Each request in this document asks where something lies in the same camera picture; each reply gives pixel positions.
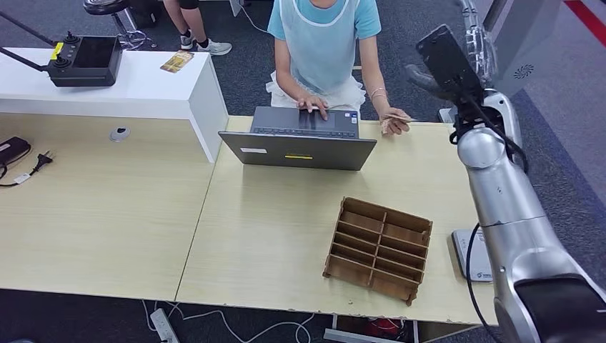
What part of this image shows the person's right hand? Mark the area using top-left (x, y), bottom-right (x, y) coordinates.
top-left (297, 94), bottom-right (330, 121)

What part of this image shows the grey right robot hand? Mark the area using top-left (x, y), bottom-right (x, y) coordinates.
top-left (404, 0), bottom-right (498, 101)

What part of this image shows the person's left hand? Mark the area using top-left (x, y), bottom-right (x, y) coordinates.
top-left (378, 106), bottom-right (412, 138)

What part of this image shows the wooden compartment organiser box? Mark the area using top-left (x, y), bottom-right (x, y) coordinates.
top-left (322, 196), bottom-right (434, 307)

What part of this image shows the person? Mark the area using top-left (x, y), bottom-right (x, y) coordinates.
top-left (264, 0), bottom-right (413, 138)
top-left (163, 0), bottom-right (234, 56)

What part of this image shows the gold printed card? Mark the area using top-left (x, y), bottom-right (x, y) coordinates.
top-left (159, 50), bottom-right (196, 74)

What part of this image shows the white card reader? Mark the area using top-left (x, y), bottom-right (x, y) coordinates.
top-left (450, 229), bottom-right (495, 284)

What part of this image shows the chrome stanchion pole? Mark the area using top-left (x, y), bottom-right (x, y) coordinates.
top-left (482, 0), bottom-right (510, 34)

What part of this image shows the grey laptop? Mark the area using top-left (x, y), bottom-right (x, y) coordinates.
top-left (218, 106), bottom-right (378, 172)

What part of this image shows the grey kiosk stand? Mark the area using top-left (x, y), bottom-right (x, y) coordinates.
top-left (437, 0), bottom-right (565, 125)

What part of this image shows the white raised counter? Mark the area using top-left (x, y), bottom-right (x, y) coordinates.
top-left (0, 47), bottom-right (231, 164)

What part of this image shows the black bag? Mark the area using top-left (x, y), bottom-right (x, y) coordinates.
top-left (129, 0), bottom-right (164, 28)

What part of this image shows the red object under desk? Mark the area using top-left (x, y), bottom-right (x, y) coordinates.
top-left (364, 317), bottom-right (403, 339)

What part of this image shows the grey metal bar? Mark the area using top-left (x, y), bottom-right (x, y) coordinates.
top-left (323, 327), bottom-right (408, 343)

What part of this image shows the black joystick remote controller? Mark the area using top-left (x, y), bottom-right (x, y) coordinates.
top-left (46, 31), bottom-right (124, 88)

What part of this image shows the black stool with chrome base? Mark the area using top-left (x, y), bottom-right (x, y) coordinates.
top-left (82, 0), bottom-right (158, 51)

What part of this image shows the white power strip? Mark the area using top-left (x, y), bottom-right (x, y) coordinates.
top-left (149, 307), bottom-right (180, 343)

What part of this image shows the black controller antenna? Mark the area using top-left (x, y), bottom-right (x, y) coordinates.
top-left (0, 47), bottom-right (50, 73)
top-left (0, 10), bottom-right (59, 48)

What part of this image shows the black power adapter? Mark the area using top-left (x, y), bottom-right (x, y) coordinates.
top-left (0, 136), bottom-right (32, 168)

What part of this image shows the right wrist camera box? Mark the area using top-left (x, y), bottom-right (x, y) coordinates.
top-left (415, 24), bottom-right (486, 106)

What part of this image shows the white floor cable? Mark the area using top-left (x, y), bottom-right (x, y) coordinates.
top-left (240, 4), bottom-right (273, 35)

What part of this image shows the white power cable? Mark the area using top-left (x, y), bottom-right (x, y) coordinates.
top-left (165, 302), bottom-right (316, 343)

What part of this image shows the black plug with cable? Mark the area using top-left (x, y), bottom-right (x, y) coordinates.
top-left (0, 150), bottom-right (54, 188)

